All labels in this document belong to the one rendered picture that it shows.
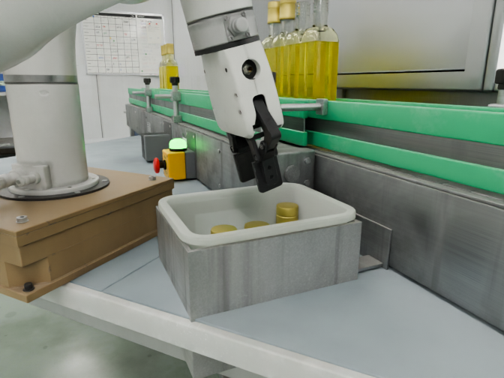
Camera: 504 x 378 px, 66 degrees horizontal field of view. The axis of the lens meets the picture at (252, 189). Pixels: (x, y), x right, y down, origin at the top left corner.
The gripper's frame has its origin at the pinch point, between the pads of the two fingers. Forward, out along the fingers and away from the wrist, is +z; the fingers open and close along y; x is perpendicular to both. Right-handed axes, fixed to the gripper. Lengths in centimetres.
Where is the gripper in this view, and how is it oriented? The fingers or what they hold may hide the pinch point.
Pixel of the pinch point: (257, 170)
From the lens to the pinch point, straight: 49.5
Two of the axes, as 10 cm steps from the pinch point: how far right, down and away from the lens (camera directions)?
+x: -8.7, 3.6, -3.4
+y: -4.4, -2.4, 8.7
